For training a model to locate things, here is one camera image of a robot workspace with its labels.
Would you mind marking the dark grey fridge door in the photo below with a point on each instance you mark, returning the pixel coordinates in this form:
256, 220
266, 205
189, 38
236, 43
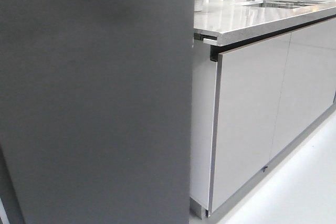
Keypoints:
96, 109

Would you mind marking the left grey fridge door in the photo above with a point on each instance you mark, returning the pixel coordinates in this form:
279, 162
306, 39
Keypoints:
9, 202

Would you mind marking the grey kitchen counter cabinet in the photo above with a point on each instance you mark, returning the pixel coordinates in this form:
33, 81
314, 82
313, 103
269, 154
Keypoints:
261, 78

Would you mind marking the stainless steel sink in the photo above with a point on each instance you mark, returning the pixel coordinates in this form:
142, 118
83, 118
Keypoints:
288, 4

